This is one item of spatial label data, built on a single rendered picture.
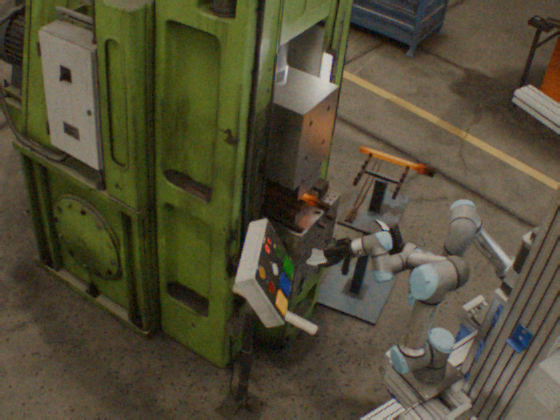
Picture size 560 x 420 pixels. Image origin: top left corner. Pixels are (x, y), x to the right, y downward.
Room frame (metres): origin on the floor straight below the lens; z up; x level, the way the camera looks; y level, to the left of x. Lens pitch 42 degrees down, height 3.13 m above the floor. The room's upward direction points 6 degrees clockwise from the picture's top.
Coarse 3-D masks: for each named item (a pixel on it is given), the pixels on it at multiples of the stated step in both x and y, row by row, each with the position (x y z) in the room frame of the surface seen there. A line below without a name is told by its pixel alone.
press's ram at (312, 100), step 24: (288, 72) 2.68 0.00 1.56; (288, 96) 2.48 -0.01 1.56; (312, 96) 2.51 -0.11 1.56; (336, 96) 2.60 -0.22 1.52; (288, 120) 2.39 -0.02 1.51; (312, 120) 2.43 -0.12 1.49; (288, 144) 2.38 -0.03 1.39; (312, 144) 2.46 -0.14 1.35; (288, 168) 2.37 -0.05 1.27; (312, 168) 2.49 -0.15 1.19
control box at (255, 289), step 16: (256, 224) 2.10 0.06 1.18; (256, 240) 2.00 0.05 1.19; (272, 240) 2.06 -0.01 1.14; (256, 256) 1.90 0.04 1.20; (272, 256) 1.99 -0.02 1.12; (288, 256) 2.10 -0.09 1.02; (240, 272) 1.84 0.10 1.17; (256, 272) 1.82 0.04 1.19; (272, 272) 1.92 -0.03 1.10; (240, 288) 1.79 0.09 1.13; (256, 288) 1.78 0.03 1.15; (256, 304) 1.78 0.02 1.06; (272, 304) 1.79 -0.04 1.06; (272, 320) 1.78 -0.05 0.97
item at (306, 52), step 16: (336, 0) 2.81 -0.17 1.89; (352, 0) 2.98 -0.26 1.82; (304, 32) 2.83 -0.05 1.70; (320, 32) 2.79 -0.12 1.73; (336, 32) 2.85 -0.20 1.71; (288, 48) 2.87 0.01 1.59; (304, 48) 2.83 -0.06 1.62; (320, 48) 2.79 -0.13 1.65; (336, 48) 2.88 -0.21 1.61; (288, 64) 2.86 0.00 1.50; (304, 64) 2.82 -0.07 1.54; (320, 64) 2.78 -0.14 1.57; (336, 64) 2.90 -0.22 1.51; (336, 80) 2.94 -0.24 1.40; (336, 112) 2.98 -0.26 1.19; (320, 176) 2.93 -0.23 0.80
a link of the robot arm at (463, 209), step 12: (456, 204) 2.23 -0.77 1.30; (468, 204) 2.22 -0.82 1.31; (456, 216) 2.15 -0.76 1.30; (468, 216) 2.15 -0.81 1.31; (480, 228) 2.16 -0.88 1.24; (480, 240) 2.15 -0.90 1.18; (492, 240) 2.17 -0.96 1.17; (492, 252) 2.14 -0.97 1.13; (504, 252) 2.17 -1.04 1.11; (492, 264) 2.14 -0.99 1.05; (504, 264) 2.13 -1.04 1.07; (504, 276) 2.11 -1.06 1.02
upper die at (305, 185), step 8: (320, 168) 2.56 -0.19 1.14; (312, 176) 2.50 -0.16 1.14; (272, 184) 2.46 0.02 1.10; (280, 184) 2.45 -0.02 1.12; (304, 184) 2.44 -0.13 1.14; (312, 184) 2.51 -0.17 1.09; (280, 192) 2.44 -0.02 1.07; (288, 192) 2.42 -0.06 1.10; (296, 192) 2.40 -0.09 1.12; (304, 192) 2.45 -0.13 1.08; (296, 200) 2.40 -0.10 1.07
